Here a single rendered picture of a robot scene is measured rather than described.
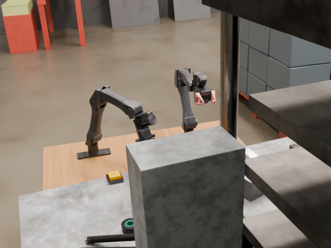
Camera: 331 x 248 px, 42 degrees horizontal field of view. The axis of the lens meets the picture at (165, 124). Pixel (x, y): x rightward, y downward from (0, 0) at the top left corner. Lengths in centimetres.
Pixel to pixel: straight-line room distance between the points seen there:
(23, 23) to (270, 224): 726
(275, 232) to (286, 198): 29
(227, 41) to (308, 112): 32
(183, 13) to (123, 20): 144
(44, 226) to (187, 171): 109
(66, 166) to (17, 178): 165
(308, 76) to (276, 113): 304
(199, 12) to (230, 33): 906
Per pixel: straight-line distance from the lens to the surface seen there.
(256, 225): 160
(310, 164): 149
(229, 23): 131
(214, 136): 124
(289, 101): 131
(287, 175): 141
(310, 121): 119
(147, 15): 993
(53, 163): 259
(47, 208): 220
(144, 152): 117
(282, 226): 161
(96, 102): 234
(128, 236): 182
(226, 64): 134
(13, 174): 423
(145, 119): 217
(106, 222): 204
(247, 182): 208
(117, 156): 255
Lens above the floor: 203
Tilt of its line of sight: 25 degrees down
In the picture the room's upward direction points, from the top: 3 degrees counter-clockwise
